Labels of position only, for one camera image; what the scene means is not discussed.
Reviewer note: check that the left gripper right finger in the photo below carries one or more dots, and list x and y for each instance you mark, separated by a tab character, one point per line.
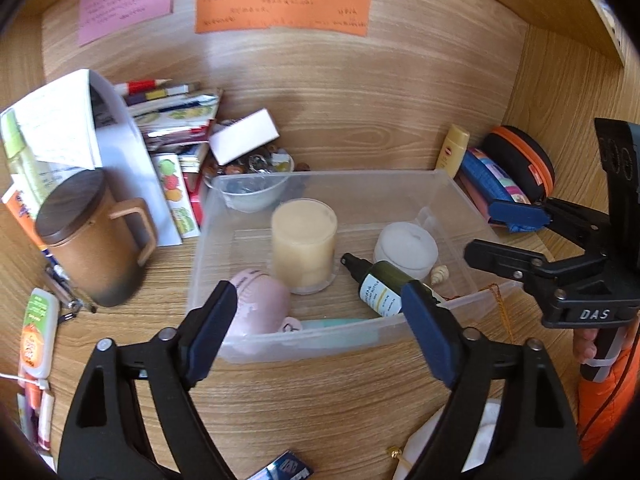
535	435

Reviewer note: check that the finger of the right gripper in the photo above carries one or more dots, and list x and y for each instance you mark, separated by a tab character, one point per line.
517	264
530	214

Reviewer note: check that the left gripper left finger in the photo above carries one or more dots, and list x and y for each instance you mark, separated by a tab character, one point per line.
104	435

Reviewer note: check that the dark green spray bottle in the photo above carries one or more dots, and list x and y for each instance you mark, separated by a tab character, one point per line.
379	284

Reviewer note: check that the pink round timer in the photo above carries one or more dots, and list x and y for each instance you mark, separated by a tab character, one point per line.
264	305

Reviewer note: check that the mint green eraser case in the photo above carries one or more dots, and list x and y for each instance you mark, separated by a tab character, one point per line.
327	323

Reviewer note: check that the pink lip balm stick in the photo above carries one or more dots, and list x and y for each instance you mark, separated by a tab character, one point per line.
35	405

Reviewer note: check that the black orange zip case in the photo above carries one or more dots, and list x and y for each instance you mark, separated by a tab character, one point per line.
522	159

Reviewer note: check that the blue patchwork pencil case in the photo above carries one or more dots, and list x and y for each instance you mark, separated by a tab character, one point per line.
485	182

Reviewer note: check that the small seashell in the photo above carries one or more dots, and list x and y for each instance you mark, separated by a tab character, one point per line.
439	274

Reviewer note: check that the orange green cream tube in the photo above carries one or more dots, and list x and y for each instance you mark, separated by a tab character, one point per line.
38	333

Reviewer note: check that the white round jar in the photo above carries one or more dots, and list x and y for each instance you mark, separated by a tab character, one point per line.
408	247

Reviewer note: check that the silver pen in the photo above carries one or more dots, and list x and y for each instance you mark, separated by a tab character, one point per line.
71	296

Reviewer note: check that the blue Max staples box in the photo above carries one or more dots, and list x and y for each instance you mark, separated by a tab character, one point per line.
287	466

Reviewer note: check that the brown mug with lid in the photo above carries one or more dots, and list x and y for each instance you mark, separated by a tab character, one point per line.
102	244

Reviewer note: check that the clear plastic storage bin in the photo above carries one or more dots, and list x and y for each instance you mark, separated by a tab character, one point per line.
236	235

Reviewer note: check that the yellow candle in glass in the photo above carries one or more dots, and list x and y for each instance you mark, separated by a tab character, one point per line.
303	240

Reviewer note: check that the orange sunscreen tube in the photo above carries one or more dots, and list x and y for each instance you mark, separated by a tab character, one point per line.
12	199

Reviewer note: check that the fruit pattern candy box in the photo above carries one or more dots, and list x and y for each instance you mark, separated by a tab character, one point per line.
176	195

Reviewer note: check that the orange sticky note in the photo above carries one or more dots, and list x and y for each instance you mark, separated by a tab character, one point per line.
349	17

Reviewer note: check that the white cardboard box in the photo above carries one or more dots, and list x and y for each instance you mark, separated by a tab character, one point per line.
242	137

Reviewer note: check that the white folded paper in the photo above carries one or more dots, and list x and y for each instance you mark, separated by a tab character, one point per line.
79	122

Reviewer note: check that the stack of booklets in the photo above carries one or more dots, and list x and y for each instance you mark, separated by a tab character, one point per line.
176	119

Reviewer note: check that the red white pencil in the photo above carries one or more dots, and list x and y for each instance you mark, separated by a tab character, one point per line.
133	87

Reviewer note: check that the pink sticky note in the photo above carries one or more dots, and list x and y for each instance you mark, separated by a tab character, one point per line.
99	18

